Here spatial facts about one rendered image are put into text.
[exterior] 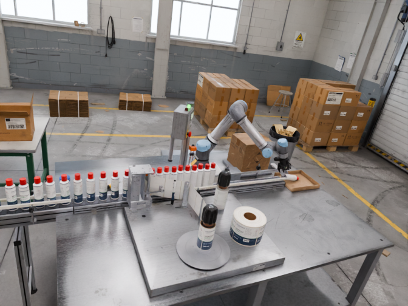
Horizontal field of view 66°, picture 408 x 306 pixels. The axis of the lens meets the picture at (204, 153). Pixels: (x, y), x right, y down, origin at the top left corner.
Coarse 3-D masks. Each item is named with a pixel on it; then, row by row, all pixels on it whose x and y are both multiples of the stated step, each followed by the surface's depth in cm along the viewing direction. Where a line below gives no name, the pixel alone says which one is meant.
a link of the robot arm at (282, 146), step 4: (280, 140) 243; (284, 140) 242; (276, 144) 244; (280, 144) 242; (284, 144) 241; (276, 148) 245; (280, 148) 243; (284, 148) 243; (280, 152) 246; (284, 152) 245
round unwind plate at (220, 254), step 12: (180, 240) 178; (192, 240) 180; (216, 240) 182; (180, 252) 170; (192, 252) 171; (216, 252) 174; (228, 252) 175; (192, 264) 163; (204, 264) 165; (216, 264) 166
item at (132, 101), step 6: (120, 96) 631; (126, 96) 636; (132, 96) 642; (138, 96) 648; (144, 96) 654; (150, 96) 659; (120, 102) 611; (126, 102) 613; (132, 102) 616; (138, 102) 618; (144, 102) 621; (150, 102) 623; (120, 108) 617; (126, 108) 617; (132, 108) 628; (138, 108) 625; (144, 108) 627; (150, 108) 630
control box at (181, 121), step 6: (180, 108) 208; (192, 108) 213; (174, 114) 202; (180, 114) 201; (186, 114) 200; (174, 120) 203; (180, 120) 203; (186, 120) 202; (174, 126) 205; (180, 126) 204; (186, 126) 204; (174, 132) 207; (180, 132) 206; (186, 132) 207; (180, 138) 208
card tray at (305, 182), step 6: (276, 174) 279; (294, 174) 287; (300, 174) 288; (306, 174) 283; (288, 180) 274; (300, 180) 278; (306, 180) 279; (312, 180) 277; (288, 186) 265; (294, 186) 266; (300, 186) 268; (306, 186) 263; (312, 186) 266; (318, 186) 269
